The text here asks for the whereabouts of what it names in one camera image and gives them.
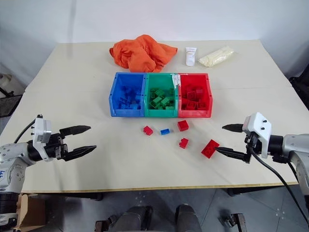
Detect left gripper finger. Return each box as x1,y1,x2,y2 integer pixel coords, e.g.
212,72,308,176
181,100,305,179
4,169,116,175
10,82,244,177
59,125,92,136
65,145,98,162

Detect brown cardboard box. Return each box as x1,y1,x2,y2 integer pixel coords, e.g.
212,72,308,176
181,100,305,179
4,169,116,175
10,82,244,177
17,193,47,228

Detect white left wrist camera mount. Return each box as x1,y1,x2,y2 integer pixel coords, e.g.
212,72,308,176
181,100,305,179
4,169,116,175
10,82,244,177
31,114,53,162

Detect black equipment beside table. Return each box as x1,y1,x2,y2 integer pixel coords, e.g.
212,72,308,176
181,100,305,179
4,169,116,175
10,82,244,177
288,75,309,112

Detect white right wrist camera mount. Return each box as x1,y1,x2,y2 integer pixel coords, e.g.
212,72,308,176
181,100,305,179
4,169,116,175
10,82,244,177
242,112,272,159

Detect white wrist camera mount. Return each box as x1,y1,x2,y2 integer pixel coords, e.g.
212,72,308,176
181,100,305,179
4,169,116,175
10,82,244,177
31,114,53,162
242,112,272,159

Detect red plastic bin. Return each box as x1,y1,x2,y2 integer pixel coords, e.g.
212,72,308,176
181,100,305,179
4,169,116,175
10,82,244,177
177,73,214,118

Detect large red toy brick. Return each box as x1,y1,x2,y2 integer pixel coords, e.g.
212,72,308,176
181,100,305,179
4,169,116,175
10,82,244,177
200,139,220,159

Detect green plastic bin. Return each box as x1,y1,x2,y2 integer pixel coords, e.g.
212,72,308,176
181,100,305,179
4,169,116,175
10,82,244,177
144,72,181,118

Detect black crate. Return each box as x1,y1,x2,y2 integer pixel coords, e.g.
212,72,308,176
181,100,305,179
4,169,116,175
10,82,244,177
0,94,23,118

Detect crumpled orange cloth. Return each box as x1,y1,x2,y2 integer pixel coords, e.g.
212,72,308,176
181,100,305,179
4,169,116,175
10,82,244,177
109,34,179,73

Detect blue plastic bin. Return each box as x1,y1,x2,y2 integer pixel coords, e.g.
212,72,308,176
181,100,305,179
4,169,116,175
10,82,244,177
108,72,147,118

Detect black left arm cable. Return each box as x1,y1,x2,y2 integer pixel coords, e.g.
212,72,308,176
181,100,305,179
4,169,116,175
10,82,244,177
13,118,37,145

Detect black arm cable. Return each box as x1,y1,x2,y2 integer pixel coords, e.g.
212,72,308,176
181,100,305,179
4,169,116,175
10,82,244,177
250,146,309,224
13,118,37,145

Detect clear bag of cream contents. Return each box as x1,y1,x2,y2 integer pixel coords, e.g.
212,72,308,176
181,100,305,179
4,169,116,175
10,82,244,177
197,45,236,69

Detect white torn tape strip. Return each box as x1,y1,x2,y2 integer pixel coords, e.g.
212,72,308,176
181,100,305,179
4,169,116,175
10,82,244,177
169,73,182,93

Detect white cream tube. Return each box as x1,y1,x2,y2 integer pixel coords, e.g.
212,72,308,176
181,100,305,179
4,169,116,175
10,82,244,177
185,46,197,67

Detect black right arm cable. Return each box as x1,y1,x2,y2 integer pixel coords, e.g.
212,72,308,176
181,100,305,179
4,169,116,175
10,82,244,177
250,146,309,224

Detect white round container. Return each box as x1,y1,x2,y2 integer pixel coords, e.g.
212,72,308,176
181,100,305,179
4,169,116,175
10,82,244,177
0,73,13,89

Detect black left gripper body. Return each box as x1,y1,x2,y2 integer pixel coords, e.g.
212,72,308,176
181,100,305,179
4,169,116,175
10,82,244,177
45,131,70,161

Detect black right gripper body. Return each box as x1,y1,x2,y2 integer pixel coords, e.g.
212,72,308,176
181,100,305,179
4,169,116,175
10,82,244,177
244,131,263,156

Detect dark rounded shape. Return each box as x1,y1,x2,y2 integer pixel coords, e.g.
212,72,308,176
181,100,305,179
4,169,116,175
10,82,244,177
113,205,153,232

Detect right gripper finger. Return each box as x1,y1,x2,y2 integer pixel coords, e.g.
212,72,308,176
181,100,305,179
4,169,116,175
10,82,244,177
215,146,252,164
222,123,244,133

